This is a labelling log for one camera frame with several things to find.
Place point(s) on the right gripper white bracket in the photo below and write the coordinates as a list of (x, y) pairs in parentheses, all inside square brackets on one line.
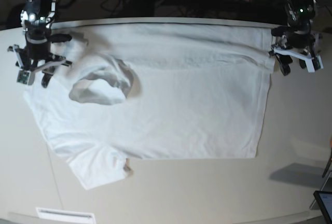
[(36, 56)]

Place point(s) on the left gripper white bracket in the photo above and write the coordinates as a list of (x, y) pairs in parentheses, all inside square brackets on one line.
[(293, 42)]

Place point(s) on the white T-shirt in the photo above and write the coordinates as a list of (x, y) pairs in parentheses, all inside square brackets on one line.
[(154, 91)]

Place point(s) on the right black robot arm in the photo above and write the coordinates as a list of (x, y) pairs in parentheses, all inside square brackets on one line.
[(37, 18)]

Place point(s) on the white label strip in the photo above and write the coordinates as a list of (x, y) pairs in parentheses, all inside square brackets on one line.
[(65, 216)]

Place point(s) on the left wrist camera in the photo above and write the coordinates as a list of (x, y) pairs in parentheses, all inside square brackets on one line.
[(315, 64)]

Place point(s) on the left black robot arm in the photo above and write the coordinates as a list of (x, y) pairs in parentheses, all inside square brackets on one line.
[(298, 1)]

